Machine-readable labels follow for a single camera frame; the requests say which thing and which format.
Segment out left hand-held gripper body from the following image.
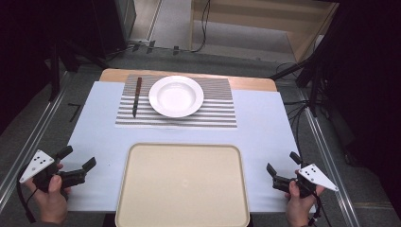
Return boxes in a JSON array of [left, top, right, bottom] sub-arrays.
[[19, 149, 87, 193]]

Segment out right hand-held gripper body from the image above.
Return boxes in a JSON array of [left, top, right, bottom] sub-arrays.
[[272, 163, 340, 200]]

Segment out person's right hand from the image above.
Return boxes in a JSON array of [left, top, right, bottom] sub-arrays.
[[285, 180, 326, 227]]

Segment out person's left hand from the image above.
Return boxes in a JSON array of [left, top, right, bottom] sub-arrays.
[[25, 174, 72, 224]]

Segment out light blue table sheet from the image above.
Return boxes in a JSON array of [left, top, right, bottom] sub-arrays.
[[66, 80, 317, 213]]

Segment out grey striped placemat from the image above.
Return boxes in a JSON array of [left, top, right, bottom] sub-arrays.
[[114, 74, 238, 130]]

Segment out black metal stand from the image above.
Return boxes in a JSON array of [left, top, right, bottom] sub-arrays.
[[46, 38, 110, 102], [269, 29, 341, 118]]

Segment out beige plastic tray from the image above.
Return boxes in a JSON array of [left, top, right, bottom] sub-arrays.
[[114, 142, 251, 227]]

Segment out white deep plate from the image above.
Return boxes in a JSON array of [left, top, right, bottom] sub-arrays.
[[148, 75, 205, 119]]

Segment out light wooden shelf unit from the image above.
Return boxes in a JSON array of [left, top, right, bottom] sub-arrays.
[[188, 0, 340, 63]]

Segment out dark cabinet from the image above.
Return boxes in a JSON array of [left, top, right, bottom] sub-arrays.
[[90, 0, 137, 60]]

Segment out metal floor rail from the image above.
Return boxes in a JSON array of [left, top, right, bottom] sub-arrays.
[[297, 88, 361, 227], [0, 71, 70, 213]]

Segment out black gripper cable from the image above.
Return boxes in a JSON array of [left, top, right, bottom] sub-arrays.
[[307, 191, 333, 227], [15, 165, 38, 224]]

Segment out black floor cables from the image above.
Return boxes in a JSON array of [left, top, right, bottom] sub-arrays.
[[276, 61, 312, 154]]

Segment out brown-handled knife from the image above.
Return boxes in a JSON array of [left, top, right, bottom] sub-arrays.
[[131, 77, 144, 118]]

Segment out hanging black cable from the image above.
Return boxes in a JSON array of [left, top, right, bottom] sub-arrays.
[[190, 0, 212, 54]]

